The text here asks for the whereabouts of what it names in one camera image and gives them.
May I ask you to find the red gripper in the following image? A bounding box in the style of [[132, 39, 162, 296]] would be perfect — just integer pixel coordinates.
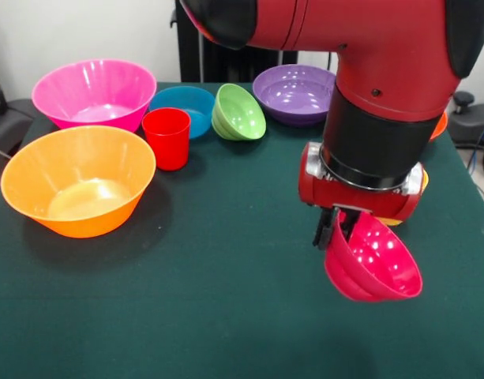
[[298, 141, 426, 251]]

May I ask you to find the small crimson bowl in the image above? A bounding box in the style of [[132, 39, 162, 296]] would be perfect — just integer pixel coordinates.
[[324, 208, 424, 303]]

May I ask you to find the green bowl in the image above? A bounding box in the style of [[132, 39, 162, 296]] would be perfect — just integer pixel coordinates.
[[211, 82, 268, 142]]

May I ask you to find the yellow cup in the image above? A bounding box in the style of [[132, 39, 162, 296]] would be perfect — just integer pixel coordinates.
[[377, 169, 430, 227]]

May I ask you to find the purple bowl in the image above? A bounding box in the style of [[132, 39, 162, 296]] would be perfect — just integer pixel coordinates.
[[252, 64, 338, 127]]

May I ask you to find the red-orange bowl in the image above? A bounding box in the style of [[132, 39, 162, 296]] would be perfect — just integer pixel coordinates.
[[428, 110, 449, 142]]

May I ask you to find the dark green tablecloth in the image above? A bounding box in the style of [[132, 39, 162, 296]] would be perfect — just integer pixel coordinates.
[[0, 81, 484, 379]]

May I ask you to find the red cup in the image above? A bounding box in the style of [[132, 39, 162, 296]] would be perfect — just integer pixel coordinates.
[[141, 107, 192, 172]]

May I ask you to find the blue bowl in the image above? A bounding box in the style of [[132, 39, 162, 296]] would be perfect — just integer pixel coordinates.
[[148, 85, 217, 140]]

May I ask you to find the large orange bowl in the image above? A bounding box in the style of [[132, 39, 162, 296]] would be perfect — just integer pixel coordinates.
[[0, 125, 158, 239]]

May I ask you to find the large pink bowl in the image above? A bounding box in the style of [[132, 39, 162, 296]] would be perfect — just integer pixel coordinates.
[[31, 58, 159, 134]]

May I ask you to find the blue cable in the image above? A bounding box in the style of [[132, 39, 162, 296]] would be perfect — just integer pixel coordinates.
[[466, 110, 484, 174]]

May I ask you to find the black pedestal foot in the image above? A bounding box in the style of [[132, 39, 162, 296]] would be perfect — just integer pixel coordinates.
[[0, 98, 37, 159], [448, 90, 484, 148]]

